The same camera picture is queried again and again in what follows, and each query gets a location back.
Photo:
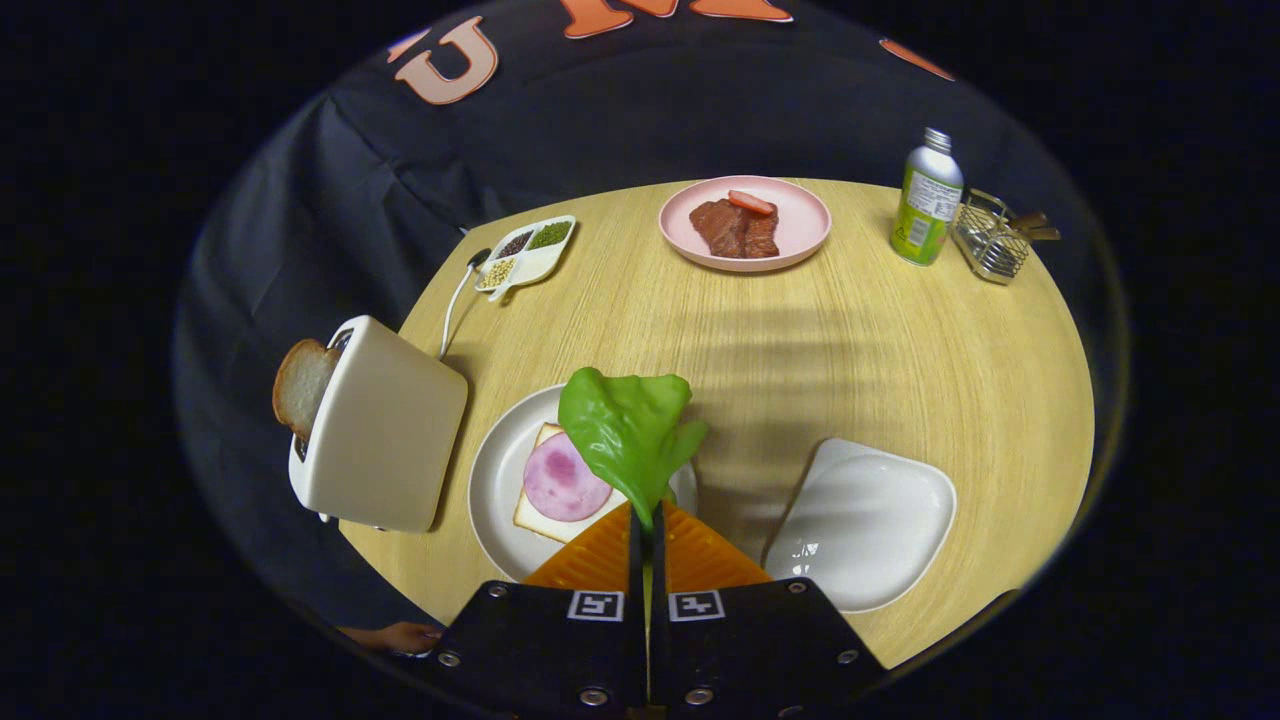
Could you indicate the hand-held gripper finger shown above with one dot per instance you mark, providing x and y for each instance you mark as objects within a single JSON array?
[
  {"x": 635, "y": 570},
  {"x": 659, "y": 570}
]

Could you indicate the green lettuce leaf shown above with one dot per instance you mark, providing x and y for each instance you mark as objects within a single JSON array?
[{"x": 625, "y": 430}]

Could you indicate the toasted bread slice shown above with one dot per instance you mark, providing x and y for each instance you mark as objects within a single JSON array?
[{"x": 300, "y": 385}]

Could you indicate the white bread slice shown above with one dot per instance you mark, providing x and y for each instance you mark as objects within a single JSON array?
[{"x": 540, "y": 520}]

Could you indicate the pink ham slice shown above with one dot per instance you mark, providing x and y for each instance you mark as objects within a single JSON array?
[{"x": 560, "y": 480}]

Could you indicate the white round plate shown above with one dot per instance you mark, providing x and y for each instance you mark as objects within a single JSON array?
[{"x": 495, "y": 490}]

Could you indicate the white square plate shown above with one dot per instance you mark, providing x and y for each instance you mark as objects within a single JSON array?
[{"x": 860, "y": 520}]

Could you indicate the white toaster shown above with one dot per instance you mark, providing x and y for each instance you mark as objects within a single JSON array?
[{"x": 385, "y": 430}]

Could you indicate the white compartment tray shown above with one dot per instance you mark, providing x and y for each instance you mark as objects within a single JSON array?
[{"x": 540, "y": 264}]

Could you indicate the pile of yellow beans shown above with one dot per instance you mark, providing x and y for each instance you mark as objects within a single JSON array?
[{"x": 497, "y": 273}]

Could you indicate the pile of green beans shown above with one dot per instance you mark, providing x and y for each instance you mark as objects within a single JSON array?
[{"x": 550, "y": 235}]

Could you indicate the brown meat steak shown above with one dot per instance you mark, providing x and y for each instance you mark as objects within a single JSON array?
[{"x": 730, "y": 230}]

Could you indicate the pile of dark beans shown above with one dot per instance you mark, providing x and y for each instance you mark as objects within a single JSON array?
[{"x": 515, "y": 243}]

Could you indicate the pink round plate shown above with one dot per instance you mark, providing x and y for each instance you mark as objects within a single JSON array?
[{"x": 800, "y": 225}]

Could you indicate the red sausage slice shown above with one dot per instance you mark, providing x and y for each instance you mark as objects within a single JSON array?
[{"x": 750, "y": 202}]

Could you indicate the green label metal bottle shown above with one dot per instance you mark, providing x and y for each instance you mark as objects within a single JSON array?
[{"x": 925, "y": 215}]

